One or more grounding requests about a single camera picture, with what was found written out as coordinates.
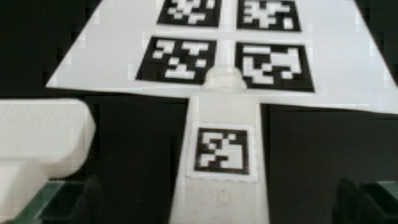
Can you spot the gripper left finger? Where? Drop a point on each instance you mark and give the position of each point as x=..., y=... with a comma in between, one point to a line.
x=59, y=206

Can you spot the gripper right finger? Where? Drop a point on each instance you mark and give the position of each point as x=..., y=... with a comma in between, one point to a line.
x=367, y=202

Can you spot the white chair leg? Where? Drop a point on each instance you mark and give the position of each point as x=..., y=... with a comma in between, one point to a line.
x=221, y=195

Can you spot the white chair back frame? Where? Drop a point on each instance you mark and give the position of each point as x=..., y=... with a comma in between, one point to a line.
x=47, y=132

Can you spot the white marker base plate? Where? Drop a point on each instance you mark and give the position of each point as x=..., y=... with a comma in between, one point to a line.
x=294, y=41

